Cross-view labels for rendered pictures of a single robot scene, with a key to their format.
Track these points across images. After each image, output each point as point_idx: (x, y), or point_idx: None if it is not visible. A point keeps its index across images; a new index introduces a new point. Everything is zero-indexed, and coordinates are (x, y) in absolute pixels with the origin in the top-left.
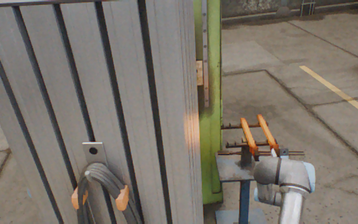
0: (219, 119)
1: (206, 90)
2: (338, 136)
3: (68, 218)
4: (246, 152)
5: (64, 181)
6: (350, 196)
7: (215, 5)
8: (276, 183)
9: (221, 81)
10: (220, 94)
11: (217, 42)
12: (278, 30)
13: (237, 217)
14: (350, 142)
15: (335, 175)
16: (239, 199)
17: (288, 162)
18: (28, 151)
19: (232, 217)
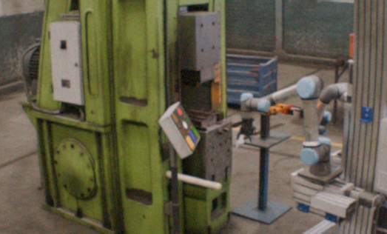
0: (225, 114)
1: (219, 87)
2: (238, 146)
3: None
4: (267, 124)
5: None
6: (289, 170)
7: (223, 17)
8: (338, 95)
9: (226, 77)
10: (226, 89)
11: (223, 44)
12: None
13: (250, 206)
14: (250, 146)
15: (268, 165)
16: (234, 200)
17: (337, 84)
18: None
19: (247, 207)
